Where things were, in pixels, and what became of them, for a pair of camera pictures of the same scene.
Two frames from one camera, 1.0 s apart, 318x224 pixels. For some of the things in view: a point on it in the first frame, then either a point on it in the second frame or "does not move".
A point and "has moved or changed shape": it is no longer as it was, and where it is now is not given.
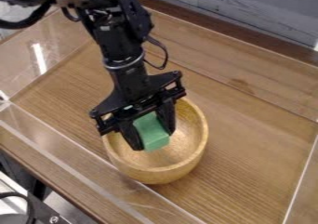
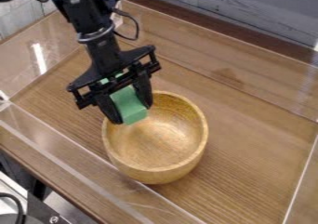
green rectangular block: [153, 133] has moved or changed shape
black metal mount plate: [43, 213] does not move
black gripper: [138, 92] → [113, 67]
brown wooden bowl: [162, 166] does not move
